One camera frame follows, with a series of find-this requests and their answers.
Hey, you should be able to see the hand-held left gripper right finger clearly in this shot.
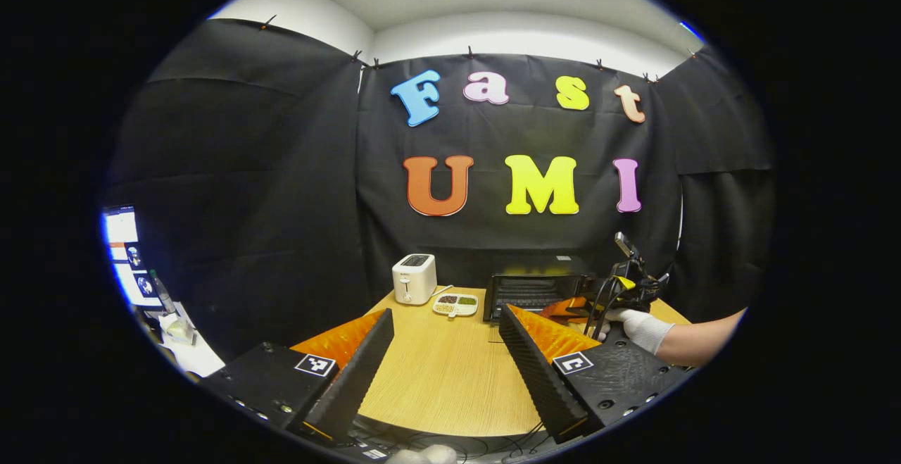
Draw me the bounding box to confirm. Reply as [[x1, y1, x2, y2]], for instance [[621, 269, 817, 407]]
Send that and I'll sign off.
[[498, 303, 694, 445]]

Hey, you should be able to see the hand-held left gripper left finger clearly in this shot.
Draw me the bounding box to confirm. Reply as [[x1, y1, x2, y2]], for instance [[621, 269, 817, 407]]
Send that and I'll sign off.
[[204, 309, 395, 444]]

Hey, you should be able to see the black electric oven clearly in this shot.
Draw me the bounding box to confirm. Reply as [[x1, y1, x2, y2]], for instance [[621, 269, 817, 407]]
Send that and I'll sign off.
[[483, 254, 599, 322]]

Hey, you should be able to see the white divided snack dish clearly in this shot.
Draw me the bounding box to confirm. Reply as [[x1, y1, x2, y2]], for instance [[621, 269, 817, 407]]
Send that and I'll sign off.
[[431, 293, 479, 319]]

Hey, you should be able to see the white toaster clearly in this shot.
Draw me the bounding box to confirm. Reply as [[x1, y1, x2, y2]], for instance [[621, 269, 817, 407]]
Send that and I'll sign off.
[[392, 253, 438, 306]]

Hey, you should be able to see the black backdrop cloth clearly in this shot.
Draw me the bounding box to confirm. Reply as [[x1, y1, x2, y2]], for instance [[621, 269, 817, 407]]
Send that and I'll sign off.
[[102, 19, 775, 363]]

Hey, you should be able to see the computer monitor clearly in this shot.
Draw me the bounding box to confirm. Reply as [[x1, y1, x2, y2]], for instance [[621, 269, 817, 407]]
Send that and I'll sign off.
[[101, 205, 164, 310]]

